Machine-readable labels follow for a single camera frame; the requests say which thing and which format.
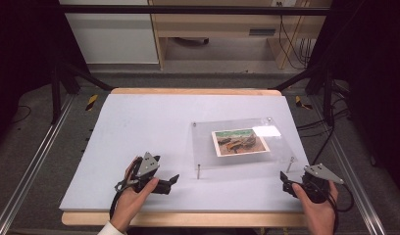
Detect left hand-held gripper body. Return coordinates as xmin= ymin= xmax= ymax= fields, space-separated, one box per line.
xmin=114 ymin=151 xmax=172 ymax=196

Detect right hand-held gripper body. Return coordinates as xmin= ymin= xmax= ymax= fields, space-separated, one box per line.
xmin=300 ymin=163 xmax=345 ymax=205

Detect clear acrylic photo frame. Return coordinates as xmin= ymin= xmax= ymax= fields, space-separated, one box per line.
xmin=190 ymin=117 xmax=299 ymax=171

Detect person's right hand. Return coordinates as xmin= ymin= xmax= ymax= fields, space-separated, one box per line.
xmin=291 ymin=180 xmax=339 ymax=235

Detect person's left hand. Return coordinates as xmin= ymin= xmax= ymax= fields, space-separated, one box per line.
xmin=109 ymin=177 xmax=160 ymax=234

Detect wooden table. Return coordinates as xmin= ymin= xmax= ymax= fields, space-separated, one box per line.
xmin=61 ymin=86 xmax=308 ymax=228

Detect painted landscape picture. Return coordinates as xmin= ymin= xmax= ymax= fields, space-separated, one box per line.
xmin=211 ymin=127 xmax=272 ymax=159

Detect yellow black floor tape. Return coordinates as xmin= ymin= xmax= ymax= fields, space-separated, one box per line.
xmin=294 ymin=95 xmax=314 ymax=111
xmin=85 ymin=94 xmax=100 ymax=112

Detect black metal stand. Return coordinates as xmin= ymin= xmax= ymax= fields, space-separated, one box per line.
xmin=272 ymin=64 xmax=337 ymax=127
xmin=50 ymin=58 xmax=115 ymax=125

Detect dark curtain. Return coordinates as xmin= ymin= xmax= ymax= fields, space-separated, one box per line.
xmin=308 ymin=0 xmax=400 ymax=194
xmin=0 ymin=0 xmax=88 ymax=151

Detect white cabinet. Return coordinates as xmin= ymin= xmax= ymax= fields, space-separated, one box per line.
xmin=58 ymin=0 xmax=160 ymax=66

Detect wooden desk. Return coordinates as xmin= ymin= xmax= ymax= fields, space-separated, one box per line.
xmin=147 ymin=0 xmax=333 ymax=71

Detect aluminium floor rail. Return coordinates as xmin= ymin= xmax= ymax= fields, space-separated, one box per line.
xmin=310 ymin=95 xmax=387 ymax=235
xmin=0 ymin=93 xmax=75 ymax=235

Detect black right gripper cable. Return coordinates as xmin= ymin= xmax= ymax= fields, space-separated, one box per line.
xmin=330 ymin=181 xmax=356 ymax=235

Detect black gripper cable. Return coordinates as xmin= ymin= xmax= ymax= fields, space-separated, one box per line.
xmin=109 ymin=188 xmax=125 ymax=220
xmin=330 ymin=181 xmax=356 ymax=235

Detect black floor cables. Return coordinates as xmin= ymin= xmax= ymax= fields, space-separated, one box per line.
xmin=295 ymin=77 xmax=353 ymax=165

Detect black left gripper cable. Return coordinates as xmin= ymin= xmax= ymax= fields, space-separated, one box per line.
xmin=109 ymin=188 xmax=125 ymax=220

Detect black hanging cables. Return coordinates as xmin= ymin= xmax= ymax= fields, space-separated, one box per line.
xmin=275 ymin=1 xmax=316 ymax=71

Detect thin black floor cable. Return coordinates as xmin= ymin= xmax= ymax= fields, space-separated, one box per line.
xmin=11 ymin=104 xmax=32 ymax=124

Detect black horizontal frame bar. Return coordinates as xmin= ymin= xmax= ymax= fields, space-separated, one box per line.
xmin=58 ymin=4 xmax=332 ymax=17

